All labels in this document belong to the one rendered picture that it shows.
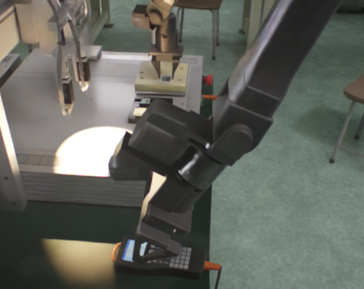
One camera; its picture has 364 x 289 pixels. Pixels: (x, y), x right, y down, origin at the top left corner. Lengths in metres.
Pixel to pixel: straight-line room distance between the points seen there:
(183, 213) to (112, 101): 0.79
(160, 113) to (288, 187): 1.92
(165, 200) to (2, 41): 0.58
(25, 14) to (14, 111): 0.38
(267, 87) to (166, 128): 0.13
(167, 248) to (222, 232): 1.51
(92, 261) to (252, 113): 0.62
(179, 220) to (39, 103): 0.87
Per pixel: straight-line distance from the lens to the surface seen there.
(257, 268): 1.98
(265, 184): 2.39
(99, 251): 1.04
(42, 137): 1.23
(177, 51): 1.32
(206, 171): 0.55
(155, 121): 0.53
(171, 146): 0.54
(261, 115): 0.50
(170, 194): 0.58
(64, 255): 1.04
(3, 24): 1.03
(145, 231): 0.59
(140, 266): 0.96
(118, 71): 1.54
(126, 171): 0.58
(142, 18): 1.32
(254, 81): 0.49
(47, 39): 1.10
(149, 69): 1.46
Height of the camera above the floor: 1.53
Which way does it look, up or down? 36 degrees down
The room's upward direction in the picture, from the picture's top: 2 degrees clockwise
